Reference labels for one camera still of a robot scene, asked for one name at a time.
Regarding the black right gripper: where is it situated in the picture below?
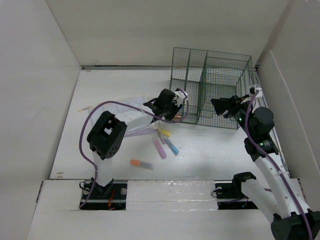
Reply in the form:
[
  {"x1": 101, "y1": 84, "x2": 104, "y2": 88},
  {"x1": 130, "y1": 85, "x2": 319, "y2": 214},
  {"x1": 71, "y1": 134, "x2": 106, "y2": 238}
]
[{"x1": 210, "y1": 94, "x2": 256, "y2": 137}]

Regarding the clear zipper document pouch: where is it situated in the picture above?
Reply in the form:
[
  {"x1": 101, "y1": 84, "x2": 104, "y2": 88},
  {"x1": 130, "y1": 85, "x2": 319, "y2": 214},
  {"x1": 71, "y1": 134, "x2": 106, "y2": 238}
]
[{"x1": 83, "y1": 94, "x2": 157, "y2": 137}]

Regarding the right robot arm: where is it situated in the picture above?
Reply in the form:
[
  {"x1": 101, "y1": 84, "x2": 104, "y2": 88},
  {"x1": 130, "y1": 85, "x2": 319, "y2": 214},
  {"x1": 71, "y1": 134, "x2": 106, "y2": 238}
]
[{"x1": 211, "y1": 95, "x2": 320, "y2": 240}]

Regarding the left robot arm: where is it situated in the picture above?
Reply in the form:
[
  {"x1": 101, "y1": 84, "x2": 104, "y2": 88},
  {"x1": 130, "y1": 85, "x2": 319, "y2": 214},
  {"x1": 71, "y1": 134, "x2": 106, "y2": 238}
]
[{"x1": 86, "y1": 88, "x2": 188, "y2": 199}]

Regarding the yellow highlighter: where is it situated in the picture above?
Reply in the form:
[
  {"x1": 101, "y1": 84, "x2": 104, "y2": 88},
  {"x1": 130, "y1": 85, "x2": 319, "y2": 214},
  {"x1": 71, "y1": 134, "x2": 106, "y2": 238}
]
[{"x1": 158, "y1": 128, "x2": 171, "y2": 137}]

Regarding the blue highlighter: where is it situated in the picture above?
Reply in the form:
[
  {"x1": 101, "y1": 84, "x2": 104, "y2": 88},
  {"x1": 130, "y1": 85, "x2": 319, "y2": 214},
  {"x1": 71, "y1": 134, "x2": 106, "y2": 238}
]
[{"x1": 163, "y1": 136, "x2": 179, "y2": 156}]

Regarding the pink purple highlighter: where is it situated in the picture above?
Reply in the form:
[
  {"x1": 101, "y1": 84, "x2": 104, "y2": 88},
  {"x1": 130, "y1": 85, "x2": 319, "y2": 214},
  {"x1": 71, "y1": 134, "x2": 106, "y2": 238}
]
[{"x1": 152, "y1": 137, "x2": 167, "y2": 159}]

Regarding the orange grey highlighter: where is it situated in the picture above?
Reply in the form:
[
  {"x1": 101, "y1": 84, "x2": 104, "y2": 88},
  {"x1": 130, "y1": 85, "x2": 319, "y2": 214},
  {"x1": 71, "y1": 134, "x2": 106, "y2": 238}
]
[{"x1": 130, "y1": 159, "x2": 155, "y2": 170}]

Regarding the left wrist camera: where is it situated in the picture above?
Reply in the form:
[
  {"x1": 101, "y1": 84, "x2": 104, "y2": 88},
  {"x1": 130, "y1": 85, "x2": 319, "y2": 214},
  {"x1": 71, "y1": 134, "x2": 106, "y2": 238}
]
[{"x1": 173, "y1": 88, "x2": 189, "y2": 107}]

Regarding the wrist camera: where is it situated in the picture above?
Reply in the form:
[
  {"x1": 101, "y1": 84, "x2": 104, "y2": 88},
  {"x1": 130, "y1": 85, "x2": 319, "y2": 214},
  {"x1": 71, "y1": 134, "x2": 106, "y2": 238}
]
[
  {"x1": 249, "y1": 84, "x2": 263, "y2": 99},
  {"x1": 173, "y1": 88, "x2": 189, "y2": 107}
]

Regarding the green wire mesh organizer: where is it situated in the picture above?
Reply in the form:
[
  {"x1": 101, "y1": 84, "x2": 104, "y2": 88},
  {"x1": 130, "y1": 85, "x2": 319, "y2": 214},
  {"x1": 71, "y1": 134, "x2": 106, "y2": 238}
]
[{"x1": 169, "y1": 47, "x2": 253, "y2": 130}]

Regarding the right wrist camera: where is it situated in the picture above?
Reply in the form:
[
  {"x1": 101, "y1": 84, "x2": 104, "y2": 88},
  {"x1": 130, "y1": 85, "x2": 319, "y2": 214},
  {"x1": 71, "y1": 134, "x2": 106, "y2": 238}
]
[{"x1": 249, "y1": 84, "x2": 263, "y2": 99}]

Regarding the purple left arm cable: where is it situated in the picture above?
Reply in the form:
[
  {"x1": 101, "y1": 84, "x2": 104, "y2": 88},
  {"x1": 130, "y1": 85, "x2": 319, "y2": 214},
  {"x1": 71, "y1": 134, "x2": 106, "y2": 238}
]
[{"x1": 79, "y1": 88, "x2": 191, "y2": 208}]

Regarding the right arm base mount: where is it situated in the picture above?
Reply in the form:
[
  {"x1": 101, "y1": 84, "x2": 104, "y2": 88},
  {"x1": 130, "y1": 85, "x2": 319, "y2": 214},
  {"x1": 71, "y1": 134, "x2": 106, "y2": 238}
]
[{"x1": 211, "y1": 172, "x2": 258, "y2": 210}]

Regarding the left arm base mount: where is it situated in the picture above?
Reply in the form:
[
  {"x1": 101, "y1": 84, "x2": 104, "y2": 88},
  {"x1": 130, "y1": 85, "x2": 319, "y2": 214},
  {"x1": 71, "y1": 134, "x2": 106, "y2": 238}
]
[{"x1": 79, "y1": 178, "x2": 128, "y2": 211}]

